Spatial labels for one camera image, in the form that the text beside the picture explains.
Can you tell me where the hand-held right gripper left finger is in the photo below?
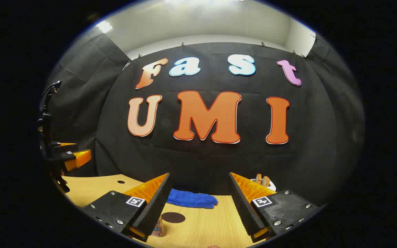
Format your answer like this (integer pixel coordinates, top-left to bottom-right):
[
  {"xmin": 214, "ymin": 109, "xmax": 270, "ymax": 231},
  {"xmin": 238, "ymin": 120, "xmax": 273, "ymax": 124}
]
[{"xmin": 81, "ymin": 173, "xmax": 172, "ymax": 242}]

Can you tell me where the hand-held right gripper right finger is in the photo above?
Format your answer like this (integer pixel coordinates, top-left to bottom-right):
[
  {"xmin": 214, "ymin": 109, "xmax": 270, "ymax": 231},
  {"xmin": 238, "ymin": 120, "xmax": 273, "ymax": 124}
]
[{"xmin": 228, "ymin": 172, "xmax": 319, "ymax": 243}]

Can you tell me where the silver water bottle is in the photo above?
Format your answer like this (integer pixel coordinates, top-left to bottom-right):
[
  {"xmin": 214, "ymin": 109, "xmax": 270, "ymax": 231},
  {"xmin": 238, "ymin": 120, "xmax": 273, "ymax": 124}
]
[{"xmin": 152, "ymin": 217, "xmax": 166, "ymax": 237}]

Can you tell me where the round brown coaster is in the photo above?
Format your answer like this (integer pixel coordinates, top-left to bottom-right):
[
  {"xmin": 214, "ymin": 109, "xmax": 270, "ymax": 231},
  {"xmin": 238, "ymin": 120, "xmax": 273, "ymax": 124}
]
[{"xmin": 161, "ymin": 212, "xmax": 186, "ymax": 224}]

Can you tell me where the white toaster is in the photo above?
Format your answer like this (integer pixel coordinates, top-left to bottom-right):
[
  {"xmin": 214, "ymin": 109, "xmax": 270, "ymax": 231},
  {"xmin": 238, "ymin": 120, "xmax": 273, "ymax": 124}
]
[{"xmin": 250, "ymin": 177, "xmax": 277, "ymax": 192}]

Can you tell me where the blue towel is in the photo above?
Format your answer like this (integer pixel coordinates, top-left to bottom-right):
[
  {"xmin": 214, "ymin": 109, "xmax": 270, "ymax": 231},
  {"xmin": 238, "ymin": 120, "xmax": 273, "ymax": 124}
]
[{"xmin": 166, "ymin": 188, "xmax": 218, "ymax": 209}]

